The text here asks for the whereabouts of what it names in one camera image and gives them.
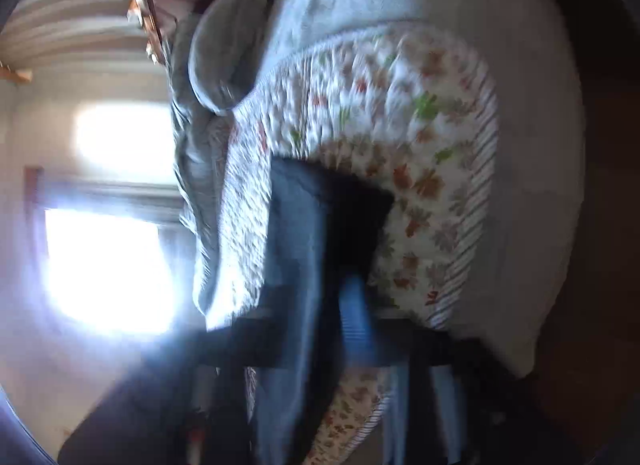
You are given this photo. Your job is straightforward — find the black pants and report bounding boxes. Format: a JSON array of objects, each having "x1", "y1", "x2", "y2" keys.
[{"x1": 254, "y1": 158, "x2": 394, "y2": 464}]

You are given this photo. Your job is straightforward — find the floral quilted bedspread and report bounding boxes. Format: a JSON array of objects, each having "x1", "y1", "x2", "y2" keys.
[{"x1": 204, "y1": 23, "x2": 498, "y2": 464}]

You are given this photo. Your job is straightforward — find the grey-blue comforter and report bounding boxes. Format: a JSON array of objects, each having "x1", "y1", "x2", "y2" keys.
[{"x1": 163, "y1": 3, "x2": 234, "y2": 312}]

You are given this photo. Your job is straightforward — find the grey pillow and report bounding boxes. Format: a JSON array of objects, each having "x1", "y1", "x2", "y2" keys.
[{"x1": 188, "y1": 0, "x2": 276, "y2": 115}]

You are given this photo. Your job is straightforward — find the grey fitted bed sheet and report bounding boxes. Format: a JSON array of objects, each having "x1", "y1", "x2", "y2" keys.
[{"x1": 271, "y1": 0, "x2": 586, "y2": 381}]

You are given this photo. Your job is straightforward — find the beige striped curtain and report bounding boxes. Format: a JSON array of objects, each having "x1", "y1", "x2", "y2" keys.
[{"x1": 1, "y1": 0, "x2": 160, "y2": 74}]

